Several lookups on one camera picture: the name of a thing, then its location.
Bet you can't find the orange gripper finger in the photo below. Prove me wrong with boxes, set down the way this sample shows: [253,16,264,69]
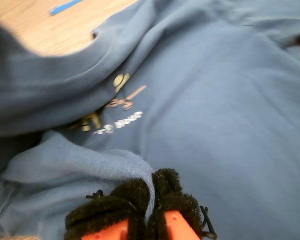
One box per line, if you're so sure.
[149,167,218,240]
[64,177,151,240]

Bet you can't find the blue printed T-shirt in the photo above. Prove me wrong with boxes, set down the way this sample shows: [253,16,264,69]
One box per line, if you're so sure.
[0,0,300,240]

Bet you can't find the small blue tape piece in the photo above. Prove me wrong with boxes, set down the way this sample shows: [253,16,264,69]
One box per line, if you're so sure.
[48,0,84,16]

